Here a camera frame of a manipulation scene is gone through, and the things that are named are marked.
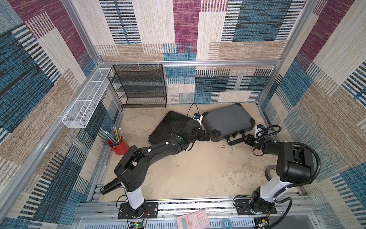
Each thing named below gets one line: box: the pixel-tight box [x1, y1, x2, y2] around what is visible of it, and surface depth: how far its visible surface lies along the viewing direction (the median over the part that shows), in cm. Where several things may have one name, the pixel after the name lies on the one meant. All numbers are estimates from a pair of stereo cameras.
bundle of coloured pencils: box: [99, 125, 126, 147], surface depth 90 cm
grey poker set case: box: [202, 103, 256, 146], surface depth 102 cm
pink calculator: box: [176, 209, 210, 229], surface depth 71 cm
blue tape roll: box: [223, 218, 232, 229], surface depth 71 cm
